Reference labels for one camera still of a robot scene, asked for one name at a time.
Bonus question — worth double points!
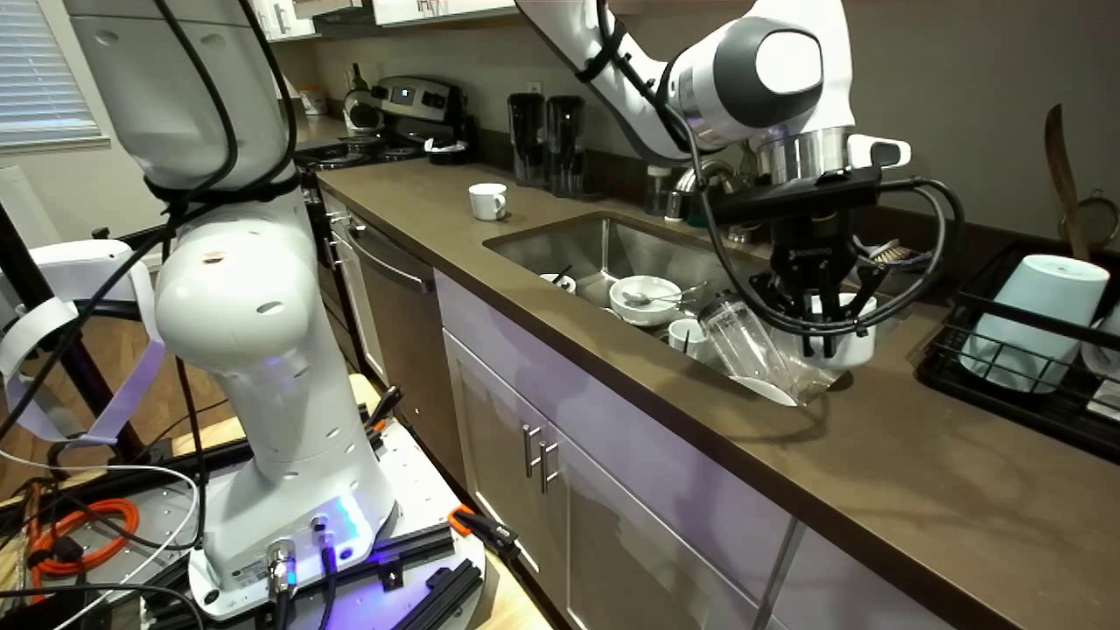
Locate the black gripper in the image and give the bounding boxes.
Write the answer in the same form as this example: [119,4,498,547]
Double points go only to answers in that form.
[763,213,874,356]

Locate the stainless steel sink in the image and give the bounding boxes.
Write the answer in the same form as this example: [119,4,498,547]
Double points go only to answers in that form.
[484,209,956,415]

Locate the small white mug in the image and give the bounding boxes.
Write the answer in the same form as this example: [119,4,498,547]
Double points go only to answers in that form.
[465,179,514,223]

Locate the clear glass tumbler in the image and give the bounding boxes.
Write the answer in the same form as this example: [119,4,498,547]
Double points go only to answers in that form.
[701,298,839,411]

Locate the grey round dish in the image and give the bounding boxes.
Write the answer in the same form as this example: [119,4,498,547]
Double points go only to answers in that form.
[865,240,944,293]

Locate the small white cup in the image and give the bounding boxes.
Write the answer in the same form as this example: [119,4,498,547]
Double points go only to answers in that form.
[664,312,715,362]

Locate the white bowl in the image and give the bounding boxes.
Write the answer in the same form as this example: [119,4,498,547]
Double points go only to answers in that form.
[606,274,687,330]

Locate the grey lower kitchen cabinet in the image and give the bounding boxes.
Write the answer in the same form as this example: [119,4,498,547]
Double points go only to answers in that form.
[430,269,959,630]

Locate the round mesh strainer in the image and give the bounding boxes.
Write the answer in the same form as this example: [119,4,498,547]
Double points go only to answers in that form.
[1072,193,1120,255]

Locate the robot mounting platform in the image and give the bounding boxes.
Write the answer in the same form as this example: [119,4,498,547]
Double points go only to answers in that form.
[184,377,554,630]

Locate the stainless dishwasher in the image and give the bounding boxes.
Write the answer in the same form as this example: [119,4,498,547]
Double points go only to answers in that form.
[323,193,444,478]

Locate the dark kettle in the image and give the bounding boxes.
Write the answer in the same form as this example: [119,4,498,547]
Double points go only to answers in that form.
[340,65,385,134]

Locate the white upper cabinet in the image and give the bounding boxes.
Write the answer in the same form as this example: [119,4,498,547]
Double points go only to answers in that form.
[248,0,462,47]

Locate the black tripod leg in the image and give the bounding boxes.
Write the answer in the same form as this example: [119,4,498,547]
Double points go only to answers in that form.
[0,208,157,470]

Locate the window blinds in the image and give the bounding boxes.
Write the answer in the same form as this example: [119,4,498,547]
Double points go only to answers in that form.
[0,0,104,150]

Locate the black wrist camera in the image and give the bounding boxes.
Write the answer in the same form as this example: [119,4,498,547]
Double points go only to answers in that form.
[710,173,891,229]

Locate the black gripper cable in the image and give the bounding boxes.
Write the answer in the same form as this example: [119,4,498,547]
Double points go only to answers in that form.
[692,173,962,342]

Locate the black wire dish rack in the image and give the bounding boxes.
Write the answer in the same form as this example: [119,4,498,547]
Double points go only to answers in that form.
[916,240,1120,465]

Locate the black aluminium rail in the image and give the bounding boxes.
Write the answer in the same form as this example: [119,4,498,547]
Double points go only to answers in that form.
[393,557,489,630]
[364,521,457,577]

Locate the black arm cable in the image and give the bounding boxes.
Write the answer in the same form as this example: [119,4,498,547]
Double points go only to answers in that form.
[140,0,316,223]

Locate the white cable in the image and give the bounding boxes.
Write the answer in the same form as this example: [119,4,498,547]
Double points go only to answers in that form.
[0,458,204,618]

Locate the white plastic frame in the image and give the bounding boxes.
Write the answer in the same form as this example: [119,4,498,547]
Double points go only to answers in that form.
[0,240,175,453]

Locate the orange cable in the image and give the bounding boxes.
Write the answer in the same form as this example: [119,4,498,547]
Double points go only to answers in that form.
[25,499,144,590]

